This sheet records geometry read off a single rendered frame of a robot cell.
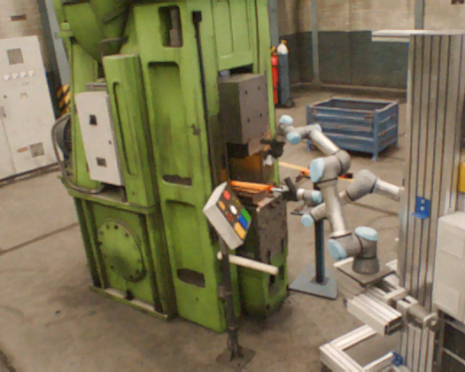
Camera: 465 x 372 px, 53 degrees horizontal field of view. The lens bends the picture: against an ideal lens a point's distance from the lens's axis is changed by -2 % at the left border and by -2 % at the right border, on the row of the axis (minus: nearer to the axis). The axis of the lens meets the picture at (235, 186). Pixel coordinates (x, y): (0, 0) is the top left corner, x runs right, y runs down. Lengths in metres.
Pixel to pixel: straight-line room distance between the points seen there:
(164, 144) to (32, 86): 4.93
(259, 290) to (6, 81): 5.46
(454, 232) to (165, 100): 1.88
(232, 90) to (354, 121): 4.14
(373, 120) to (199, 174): 4.19
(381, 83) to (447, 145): 9.32
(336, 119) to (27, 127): 4.72
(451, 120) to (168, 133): 1.76
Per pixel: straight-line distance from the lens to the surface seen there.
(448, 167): 2.26
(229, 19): 3.15
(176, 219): 3.38
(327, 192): 2.48
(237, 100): 2.99
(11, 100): 7.84
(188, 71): 2.86
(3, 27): 8.49
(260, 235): 3.27
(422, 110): 2.29
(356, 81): 11.85
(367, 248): 2.54
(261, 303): 3.58
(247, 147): 3.10
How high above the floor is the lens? 2.20
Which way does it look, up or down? 21 degrees down
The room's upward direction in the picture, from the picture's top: 5 degrees counter-clockwise
